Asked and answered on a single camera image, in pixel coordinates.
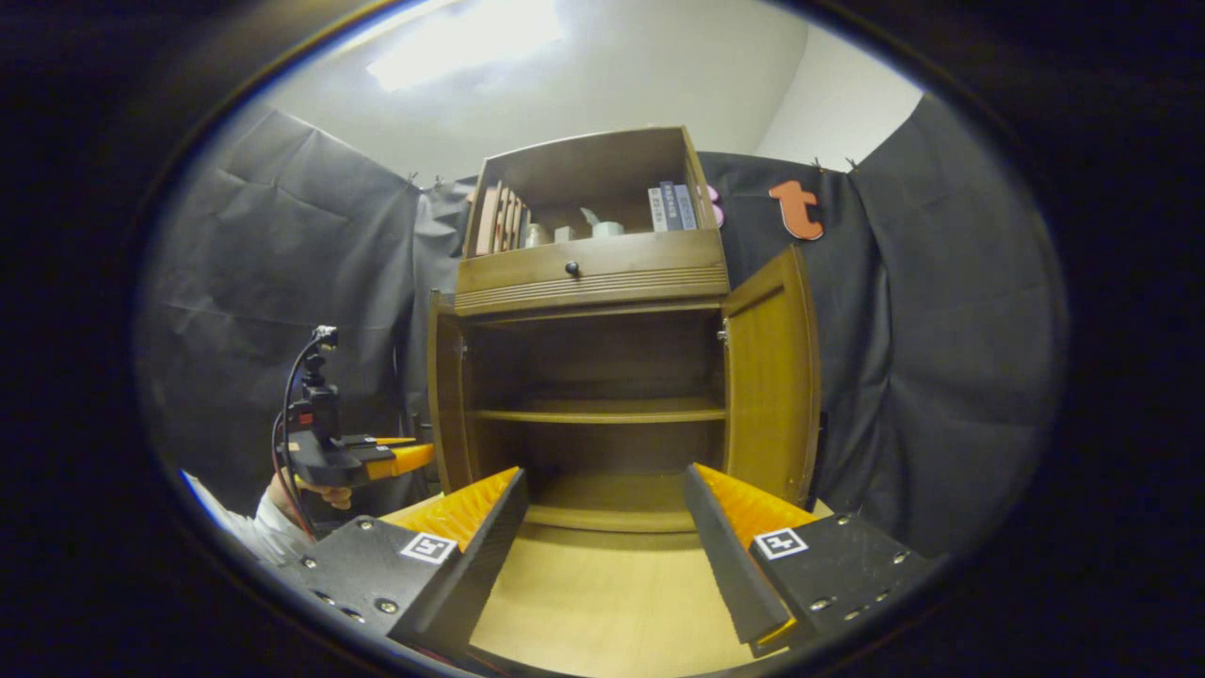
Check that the black backdrop cloth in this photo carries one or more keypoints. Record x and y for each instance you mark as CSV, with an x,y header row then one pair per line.
x,y
941,377

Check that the wooden cabinet drawer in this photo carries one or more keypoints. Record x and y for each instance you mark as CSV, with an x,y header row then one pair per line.
x,y
602,259

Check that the small metal cup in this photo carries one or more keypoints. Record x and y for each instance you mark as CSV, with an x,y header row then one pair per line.
x,y
538,235

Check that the wooden double-door shoe cabinet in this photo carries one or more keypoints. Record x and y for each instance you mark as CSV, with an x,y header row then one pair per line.
x,y
584,282

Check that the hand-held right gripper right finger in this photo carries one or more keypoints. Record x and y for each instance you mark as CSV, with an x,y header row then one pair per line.
x,y
730,565

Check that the white mug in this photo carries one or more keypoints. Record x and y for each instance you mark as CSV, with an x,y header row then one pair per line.
x,y
607,229

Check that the wooden cabinet door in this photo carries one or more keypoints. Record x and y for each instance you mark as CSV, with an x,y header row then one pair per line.
x,y
772,377
447,405

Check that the ceiling light panel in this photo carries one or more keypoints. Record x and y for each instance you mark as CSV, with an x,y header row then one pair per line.
x,y
461,42

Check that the pale blue book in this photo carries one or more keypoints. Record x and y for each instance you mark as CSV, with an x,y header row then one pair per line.
x,y
686,207

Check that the wooden inner cabinet shelf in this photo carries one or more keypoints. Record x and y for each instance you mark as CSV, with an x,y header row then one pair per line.
x,y
593,411

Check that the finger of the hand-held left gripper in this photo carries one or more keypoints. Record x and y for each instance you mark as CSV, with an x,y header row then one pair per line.
x,y
405,460
377,440

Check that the dark blue book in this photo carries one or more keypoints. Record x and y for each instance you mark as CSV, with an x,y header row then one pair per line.
x,y
670,205

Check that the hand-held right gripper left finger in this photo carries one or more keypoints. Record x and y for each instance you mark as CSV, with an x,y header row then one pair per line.
x,y
490,565

